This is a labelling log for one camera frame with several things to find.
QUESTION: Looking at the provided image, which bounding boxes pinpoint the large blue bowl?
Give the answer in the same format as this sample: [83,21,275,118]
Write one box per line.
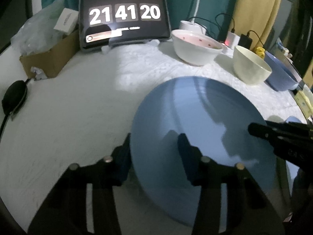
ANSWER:
[264,51,299,92]

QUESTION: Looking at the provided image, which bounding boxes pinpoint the blue plate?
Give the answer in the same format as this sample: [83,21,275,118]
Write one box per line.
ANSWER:
[130,76,276,226]

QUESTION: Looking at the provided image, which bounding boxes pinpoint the cream bowl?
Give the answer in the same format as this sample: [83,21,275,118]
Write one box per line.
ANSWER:
[233,45,272,85]

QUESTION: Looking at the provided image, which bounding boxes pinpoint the pink strawberry bowl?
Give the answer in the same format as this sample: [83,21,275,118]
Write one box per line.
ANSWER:
[171,29,223,66]

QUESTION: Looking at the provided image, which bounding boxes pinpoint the yellow tissue pack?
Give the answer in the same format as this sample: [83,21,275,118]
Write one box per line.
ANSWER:
[294,91,312,119]

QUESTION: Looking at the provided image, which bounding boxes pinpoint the yellow wipes pack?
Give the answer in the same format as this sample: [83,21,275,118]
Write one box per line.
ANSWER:
[253,46,266,59]

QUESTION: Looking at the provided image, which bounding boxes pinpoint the black charger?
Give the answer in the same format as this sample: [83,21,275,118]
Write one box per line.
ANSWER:
[238,34,253,49]

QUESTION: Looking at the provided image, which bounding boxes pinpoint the white power strip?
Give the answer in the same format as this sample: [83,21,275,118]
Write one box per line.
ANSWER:
[220,42,234,57]

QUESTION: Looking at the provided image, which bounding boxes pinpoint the white patterned table cloth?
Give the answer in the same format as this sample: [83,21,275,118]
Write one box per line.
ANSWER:
[1,42,304,231]

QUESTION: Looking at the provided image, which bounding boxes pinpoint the white charger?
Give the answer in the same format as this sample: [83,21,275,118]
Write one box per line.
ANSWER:
[224,31,240,49]

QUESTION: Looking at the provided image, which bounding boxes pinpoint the black oval device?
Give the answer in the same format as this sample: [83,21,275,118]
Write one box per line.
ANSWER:
[2,79,30,121]

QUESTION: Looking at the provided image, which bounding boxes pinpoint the yellow curtain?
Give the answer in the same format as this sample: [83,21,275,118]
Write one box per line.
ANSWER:
[233,0,281,50]

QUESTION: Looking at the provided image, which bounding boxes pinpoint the white desk lamp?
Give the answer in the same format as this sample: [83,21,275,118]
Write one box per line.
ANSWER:
[179,0,207,35]

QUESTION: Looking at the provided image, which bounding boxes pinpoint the cardboard box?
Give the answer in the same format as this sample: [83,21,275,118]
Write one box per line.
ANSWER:
[20,30,80,79]

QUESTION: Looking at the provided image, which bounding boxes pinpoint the clear plastic bag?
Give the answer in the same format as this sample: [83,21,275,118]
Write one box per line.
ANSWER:
[11,0,65,56]

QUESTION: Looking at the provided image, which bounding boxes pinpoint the small white box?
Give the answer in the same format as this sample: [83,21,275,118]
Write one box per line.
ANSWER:
[54,8,78,36]

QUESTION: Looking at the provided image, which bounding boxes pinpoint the tablet showing clock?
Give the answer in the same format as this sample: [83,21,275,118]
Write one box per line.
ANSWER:
[78,0,171,52]

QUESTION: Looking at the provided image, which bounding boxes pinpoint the black cable of white charger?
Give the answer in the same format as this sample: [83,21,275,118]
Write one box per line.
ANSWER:
[214,13,236,33]

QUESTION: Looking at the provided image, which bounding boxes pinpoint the black lamp cable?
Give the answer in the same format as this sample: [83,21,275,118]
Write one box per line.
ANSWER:
[187,16,222,42]

